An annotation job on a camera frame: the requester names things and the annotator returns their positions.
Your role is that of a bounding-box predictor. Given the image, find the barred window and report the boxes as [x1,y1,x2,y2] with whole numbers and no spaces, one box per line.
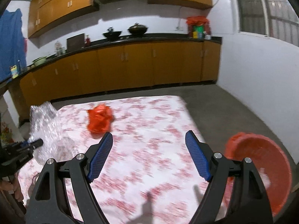
[237,0,298,46]

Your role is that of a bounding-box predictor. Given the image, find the crumpled orange bag on table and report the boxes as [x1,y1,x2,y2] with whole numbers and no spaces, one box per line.
[87,104,113,135]

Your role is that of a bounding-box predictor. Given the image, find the red bag on counter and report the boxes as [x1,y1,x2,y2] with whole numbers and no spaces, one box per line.
[186,16,211,39]

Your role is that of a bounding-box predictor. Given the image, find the black countertop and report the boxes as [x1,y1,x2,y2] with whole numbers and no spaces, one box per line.
[0,33,223,89]

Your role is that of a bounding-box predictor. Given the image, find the black wok left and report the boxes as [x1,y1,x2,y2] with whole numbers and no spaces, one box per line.
[102,27,122,41]

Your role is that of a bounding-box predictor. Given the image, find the person's left hand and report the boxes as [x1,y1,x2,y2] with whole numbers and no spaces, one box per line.
[0,175,24,202]

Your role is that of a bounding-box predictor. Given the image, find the orange lower kitchen cabinets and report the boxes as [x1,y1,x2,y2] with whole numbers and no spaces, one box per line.
[8,41,221,120]

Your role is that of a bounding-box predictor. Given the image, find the black wok right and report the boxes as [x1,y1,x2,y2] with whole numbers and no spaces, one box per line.
[127,23,148,37]

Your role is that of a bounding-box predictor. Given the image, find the green box on counter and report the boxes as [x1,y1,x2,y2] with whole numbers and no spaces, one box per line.
[193,25,204,39]

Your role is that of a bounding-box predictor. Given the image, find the blue hanging cloth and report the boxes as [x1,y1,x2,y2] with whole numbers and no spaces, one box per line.
[0,9,27,81]

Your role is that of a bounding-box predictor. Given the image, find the red trash basket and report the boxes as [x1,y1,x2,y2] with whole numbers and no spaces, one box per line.
[224,133,292,216]

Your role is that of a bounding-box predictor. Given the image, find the black wok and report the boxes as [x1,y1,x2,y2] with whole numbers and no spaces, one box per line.
[102,27,122,41]
[127,23,148,37]

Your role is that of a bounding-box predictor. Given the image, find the clear bubble wrap sheet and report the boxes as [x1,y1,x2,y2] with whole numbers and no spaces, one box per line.
[28,102,78,165]

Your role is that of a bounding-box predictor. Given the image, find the orange upper cabinets left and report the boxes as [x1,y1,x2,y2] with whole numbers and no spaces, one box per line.
[28,0,98,38]

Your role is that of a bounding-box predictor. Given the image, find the floral pink tablecloth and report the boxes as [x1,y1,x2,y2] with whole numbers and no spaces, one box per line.
[17,94,231,224]

